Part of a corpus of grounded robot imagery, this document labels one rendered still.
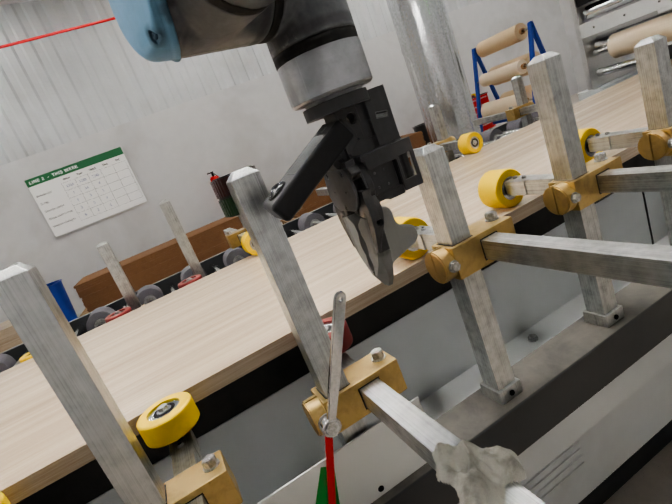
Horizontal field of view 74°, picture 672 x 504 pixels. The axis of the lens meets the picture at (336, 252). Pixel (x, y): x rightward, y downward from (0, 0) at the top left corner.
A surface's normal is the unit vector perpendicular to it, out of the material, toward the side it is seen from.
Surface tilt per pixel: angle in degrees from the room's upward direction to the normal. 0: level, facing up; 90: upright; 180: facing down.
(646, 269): 90
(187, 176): 90
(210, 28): 154
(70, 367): 90
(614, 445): 90
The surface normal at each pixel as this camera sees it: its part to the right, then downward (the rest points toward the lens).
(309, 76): -0.36, 0.38
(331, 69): 0.12, 0.21
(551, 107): -0.85, 0.42
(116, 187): 0.34, 0.12
